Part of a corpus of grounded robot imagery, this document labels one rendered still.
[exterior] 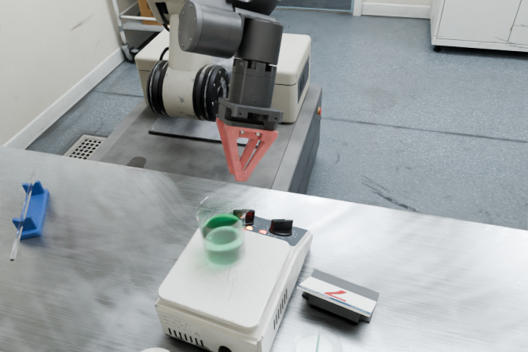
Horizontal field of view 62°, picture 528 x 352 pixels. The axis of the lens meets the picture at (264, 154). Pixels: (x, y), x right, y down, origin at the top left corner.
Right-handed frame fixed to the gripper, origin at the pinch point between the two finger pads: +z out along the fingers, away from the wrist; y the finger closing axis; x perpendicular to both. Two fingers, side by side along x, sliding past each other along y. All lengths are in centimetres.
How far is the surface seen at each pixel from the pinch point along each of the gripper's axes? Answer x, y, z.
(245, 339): -0.9, 16.3, 13.9
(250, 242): 0.7, 7.8, 6.7
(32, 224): -26.8, -13.5, 14.2
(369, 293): 16.9, 10.4, 12.0
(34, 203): -27.7, -19.5, 12.9
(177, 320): -7.3, 11.5, 14.6
